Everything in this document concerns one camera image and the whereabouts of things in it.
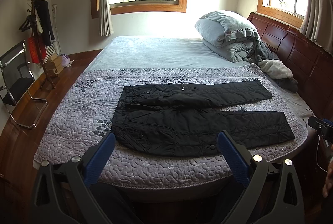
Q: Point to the grey-blue bed sheet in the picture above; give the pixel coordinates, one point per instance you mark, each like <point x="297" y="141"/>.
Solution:
<point x="150" y="52"/>

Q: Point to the person right hand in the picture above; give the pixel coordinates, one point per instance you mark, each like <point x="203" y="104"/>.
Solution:
<point x="328" y="181"/>

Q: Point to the dark wooden headboard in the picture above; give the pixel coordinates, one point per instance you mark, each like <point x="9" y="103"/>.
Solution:
<point x="310" y="64"/>

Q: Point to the black hanging coat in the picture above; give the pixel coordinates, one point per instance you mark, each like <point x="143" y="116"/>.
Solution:
<point x="41" y="6"/>

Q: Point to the cardboard boxes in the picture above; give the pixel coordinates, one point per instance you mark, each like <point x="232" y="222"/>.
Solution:
<point x="54" y="65"/>

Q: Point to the wooden coat rack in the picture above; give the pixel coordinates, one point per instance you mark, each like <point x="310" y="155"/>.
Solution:
<point x="37" y="41"/>

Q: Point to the grey side curtain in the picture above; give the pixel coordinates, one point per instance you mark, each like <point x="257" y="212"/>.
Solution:
<point x="317" y="23"/>

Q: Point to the black quilted pants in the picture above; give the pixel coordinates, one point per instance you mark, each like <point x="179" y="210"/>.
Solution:
<point x="184" y="120"/>

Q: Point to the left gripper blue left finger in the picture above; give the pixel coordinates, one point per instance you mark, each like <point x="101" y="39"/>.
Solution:
<point x="61" y="192"/>

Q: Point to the red bag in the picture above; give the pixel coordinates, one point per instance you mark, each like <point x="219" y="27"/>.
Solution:
<point x="32" y="45"/>

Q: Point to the folded grey-blue duvet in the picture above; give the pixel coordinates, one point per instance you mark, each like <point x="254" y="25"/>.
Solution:
<point x="228" y="34"/>

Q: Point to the dark grey fleece blanket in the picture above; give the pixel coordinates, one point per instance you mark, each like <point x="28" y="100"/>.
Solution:
<point x="270" y="64"/>

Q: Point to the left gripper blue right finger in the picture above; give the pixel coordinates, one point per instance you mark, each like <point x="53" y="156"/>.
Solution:
<point x="272" y="192"/>

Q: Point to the white plastic bag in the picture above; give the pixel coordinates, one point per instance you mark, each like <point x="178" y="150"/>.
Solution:
<point x="66" y="61"/>

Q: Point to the black metal frame chair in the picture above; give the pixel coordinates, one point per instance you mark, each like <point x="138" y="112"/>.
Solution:
<point x="18" y="78"/>

